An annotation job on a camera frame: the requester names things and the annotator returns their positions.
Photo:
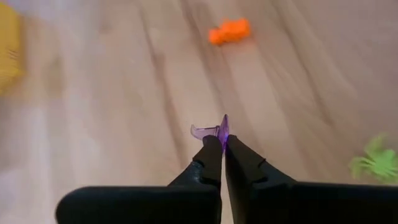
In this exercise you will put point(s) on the green plastic spider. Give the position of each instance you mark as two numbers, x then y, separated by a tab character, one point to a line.
377	161

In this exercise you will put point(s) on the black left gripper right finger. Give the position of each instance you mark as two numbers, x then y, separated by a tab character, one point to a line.
311	203

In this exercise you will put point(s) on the yellow plastic mesh basket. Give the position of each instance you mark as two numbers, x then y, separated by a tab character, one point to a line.
7	46

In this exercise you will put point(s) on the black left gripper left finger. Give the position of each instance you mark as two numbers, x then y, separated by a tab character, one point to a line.
140	205

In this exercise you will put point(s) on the purple plastic witch hat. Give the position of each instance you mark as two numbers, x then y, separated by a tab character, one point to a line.
222	130

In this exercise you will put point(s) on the orange plastic pumpkin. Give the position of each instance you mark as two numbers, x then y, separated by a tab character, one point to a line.
230	31

